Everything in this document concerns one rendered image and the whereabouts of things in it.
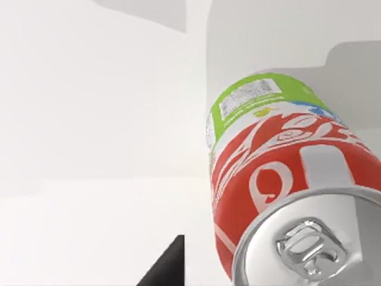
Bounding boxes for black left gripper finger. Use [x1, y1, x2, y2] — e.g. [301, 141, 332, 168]
[135, 234, 185, 286]

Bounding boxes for red and white can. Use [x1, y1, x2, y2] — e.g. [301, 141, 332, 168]
[205, 72, 381, 286]

